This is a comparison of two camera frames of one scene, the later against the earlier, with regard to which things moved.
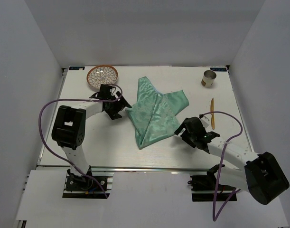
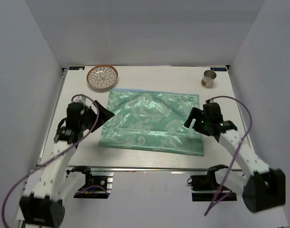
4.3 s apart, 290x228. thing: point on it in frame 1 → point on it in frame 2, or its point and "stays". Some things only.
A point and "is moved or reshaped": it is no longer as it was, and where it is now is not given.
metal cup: (209, 78) stays
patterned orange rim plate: (102, 74) stays
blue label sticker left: (76, 68) stays
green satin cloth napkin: (154, 114) is moved or reshaped
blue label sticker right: (218, 69) stays
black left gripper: (121, 104) → (105, 115)
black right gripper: (184, 135) → (195, 113)
